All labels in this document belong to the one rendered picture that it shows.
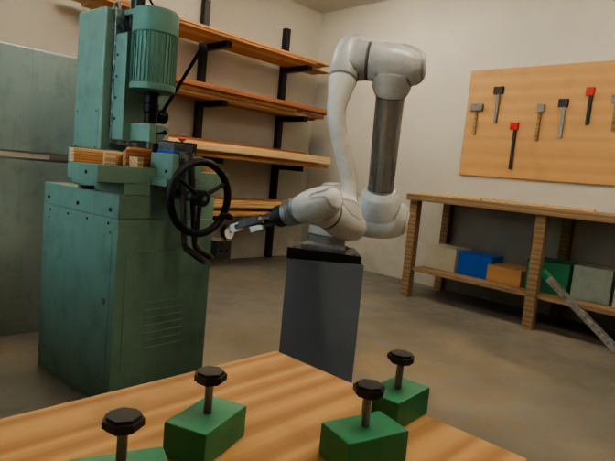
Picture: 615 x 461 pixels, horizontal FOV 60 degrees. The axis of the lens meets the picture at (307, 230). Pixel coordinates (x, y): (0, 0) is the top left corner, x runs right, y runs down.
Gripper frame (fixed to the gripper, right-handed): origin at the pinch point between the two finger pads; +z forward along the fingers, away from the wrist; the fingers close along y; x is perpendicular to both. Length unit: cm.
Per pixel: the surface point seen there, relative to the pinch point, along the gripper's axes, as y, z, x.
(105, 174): 34, 28, -25
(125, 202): 26.0, 31.0, -16.5
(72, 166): 37, 43, -33
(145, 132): 10, 35, -46
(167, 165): 14.4, 19.2, -27.8
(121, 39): 14, 37, -85
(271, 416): 68, -67, 46
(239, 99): -191, 175, -151
